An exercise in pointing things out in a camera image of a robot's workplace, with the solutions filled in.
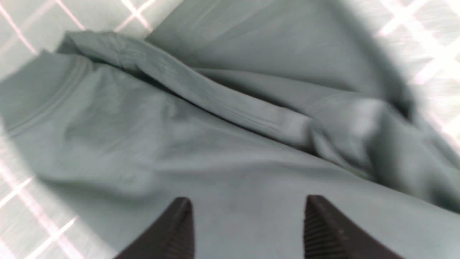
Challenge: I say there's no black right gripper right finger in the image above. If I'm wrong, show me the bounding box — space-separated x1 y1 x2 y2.
304 195 401 259

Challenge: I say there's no green long-sleeved shirt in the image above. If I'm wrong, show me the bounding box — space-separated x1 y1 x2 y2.
1 0 459 259

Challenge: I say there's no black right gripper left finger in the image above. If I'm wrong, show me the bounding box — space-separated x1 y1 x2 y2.
115 197 195 259

